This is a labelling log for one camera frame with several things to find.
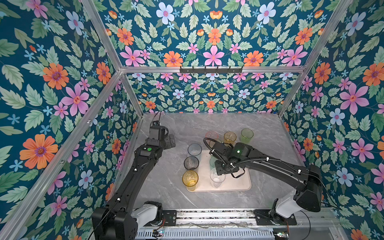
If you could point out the pink translucent short cup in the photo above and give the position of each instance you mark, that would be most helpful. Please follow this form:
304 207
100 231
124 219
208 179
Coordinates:
212 135

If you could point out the black hook rack bar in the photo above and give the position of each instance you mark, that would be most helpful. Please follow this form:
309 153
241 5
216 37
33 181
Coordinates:
210 70

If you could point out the light green short cup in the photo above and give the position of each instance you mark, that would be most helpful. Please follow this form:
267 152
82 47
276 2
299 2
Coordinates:
246 135

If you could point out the blue translucent tall cup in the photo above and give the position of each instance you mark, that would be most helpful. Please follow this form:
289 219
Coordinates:
195 150

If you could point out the white vented cable duct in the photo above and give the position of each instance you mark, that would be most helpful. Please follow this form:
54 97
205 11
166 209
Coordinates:
205 234

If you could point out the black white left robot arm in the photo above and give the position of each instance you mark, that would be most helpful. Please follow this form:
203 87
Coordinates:
119 220

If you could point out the teal translucent short cup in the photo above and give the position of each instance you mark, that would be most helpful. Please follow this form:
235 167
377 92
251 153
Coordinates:
212 162

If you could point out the dark grey translucent cup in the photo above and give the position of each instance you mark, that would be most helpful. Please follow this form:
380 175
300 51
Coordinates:
191 163

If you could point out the amber translucent tall cup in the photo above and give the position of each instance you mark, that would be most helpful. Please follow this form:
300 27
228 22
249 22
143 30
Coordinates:
190 179

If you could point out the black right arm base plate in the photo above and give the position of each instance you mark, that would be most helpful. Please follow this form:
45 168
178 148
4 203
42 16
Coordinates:
269 217

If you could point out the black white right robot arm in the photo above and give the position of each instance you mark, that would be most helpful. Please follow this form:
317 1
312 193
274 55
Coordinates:
306 182

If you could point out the aluminium mounting rail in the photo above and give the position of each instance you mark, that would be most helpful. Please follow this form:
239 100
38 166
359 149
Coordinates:
326 218

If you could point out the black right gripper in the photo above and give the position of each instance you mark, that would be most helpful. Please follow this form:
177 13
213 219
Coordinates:
219 172

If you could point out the yellow translucent short cup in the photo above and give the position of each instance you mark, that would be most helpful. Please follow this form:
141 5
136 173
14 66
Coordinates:
230 138

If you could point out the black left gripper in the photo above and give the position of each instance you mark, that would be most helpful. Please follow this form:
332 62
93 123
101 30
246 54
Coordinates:
168 143

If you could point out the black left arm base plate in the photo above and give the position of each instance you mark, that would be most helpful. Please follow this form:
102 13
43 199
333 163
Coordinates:
167 218

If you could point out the beige rectangular tray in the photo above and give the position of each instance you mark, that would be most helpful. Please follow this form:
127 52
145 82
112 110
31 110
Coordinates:
231 184

